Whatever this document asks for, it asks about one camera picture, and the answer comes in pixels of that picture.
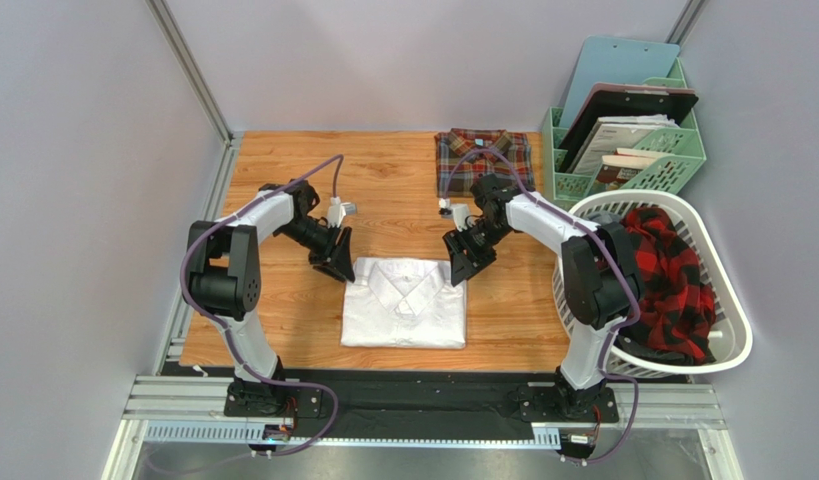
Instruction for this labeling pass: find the folded plaid shirt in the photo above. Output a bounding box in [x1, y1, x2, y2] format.
[434, 128, 535, 198]

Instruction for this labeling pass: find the red black plaid shirt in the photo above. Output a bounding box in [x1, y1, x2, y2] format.
[619, 207, 716, 366]

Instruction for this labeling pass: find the aluminium frame rail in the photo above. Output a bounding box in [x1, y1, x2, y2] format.
[102, 133, 746, 480]

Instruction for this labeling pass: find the white slotted cable duct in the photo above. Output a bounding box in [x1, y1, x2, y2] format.
[142, 420, 562, 451]

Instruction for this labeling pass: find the black clipboard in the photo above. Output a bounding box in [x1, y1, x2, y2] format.
[560, 82, 699, 173]

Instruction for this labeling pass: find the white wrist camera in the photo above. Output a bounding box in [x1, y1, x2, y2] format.
[438, 198, 474, 232]
[326, 196, 357, 228]

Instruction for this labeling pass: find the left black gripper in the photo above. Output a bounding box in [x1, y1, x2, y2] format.
[278, 217, 356, 283]

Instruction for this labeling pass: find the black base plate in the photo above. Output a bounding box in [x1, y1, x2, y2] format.
[159, 360, 620, 442]

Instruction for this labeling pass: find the white laundry basket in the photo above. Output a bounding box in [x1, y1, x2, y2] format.
[565, 189, 753, 379]

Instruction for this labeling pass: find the green desk organizer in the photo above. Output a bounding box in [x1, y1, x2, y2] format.
[541, 61, 707, 206]

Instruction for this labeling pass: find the white booklet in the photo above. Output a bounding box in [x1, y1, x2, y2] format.
[565, 115, 679, 176]

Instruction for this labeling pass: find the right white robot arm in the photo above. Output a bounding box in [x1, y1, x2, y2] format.
[439, 174, 645, 403]

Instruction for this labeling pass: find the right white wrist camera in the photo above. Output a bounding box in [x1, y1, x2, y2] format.
[438, 198, 474, 232]

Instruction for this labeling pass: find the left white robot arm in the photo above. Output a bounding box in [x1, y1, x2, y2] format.
[180, 180, 357, 403]

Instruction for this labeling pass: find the white long sleeve shirt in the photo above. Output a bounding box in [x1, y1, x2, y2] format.
[340, 257, 468, 350]

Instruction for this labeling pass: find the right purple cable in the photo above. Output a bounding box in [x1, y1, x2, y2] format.
[440, 147, 643, 466]

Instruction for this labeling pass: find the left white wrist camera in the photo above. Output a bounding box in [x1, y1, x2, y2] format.
[326, 196, 357, 228]

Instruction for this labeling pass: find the dark red book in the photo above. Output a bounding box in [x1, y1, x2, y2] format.
[589, 148, 668, 194]

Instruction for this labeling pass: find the blue clipboard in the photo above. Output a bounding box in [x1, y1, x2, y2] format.
[558, 35, 681, 128]

